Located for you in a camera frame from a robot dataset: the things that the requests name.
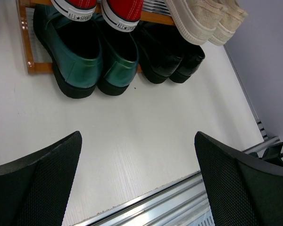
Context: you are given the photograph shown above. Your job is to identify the beige lace sneaker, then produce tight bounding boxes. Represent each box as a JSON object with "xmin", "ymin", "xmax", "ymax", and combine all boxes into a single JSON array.
[
  {"xmin": 208, "ymin": 0, "xmax": 248, "ymax": 46},
  {"xmin": 164, "ymin": 0, "xmax": 228, "ymax": 46}
]

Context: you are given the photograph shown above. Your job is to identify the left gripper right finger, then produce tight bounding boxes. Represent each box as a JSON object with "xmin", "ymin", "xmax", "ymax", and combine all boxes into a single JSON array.
[{"xmin": 194, "ymin": 131, "xmax": 283, "ymax": 226}]

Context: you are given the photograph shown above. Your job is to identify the aluminium mounting rail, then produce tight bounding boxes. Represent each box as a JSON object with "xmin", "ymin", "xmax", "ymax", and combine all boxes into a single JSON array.
[{"xmin": 83, "ymin": 137, "xmax": 281, "ymax": 226}]

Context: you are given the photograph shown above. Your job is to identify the black loafer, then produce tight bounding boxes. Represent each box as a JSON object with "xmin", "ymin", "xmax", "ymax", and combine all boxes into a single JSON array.
[
  {"xmin": 131, "ymin": 21, "xmax": 183, "ymax": 84},
  {"xmin": 169, "ymin": 40, "xmax": 205, "ymax": 83}
]

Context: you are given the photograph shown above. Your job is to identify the wooden two-tier shoe shelf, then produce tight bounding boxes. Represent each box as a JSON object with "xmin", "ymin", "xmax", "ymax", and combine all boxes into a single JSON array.
[{"xmin": 16, "ymin": 0, "xmax": 175, "ymax": 74}]

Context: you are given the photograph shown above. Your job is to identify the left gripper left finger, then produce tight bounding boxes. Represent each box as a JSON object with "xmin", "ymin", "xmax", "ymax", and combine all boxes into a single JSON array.
[{"xmin": 0, "ymin": 131, "xmax": 82, "ymax": 226}]

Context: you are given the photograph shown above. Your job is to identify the red canvas shoe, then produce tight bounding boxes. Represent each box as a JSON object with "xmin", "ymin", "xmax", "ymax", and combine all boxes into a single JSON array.
[
  {"xmin": 51, "ymin": 0, "xmax": 97, "ymax": 22},
  {"xmin": 101, "ymin": 0, "xmax": 144, "ymax": 32}
]

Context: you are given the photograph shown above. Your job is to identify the green loafer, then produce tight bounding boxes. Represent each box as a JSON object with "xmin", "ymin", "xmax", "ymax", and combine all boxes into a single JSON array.
[
  {"xmin": 33, "ymin": 4, "xmax": 103, "ymax": 99},
  {"xmin": 94, "ymin": 15, "xmax": 139, "ymax": 96}
]

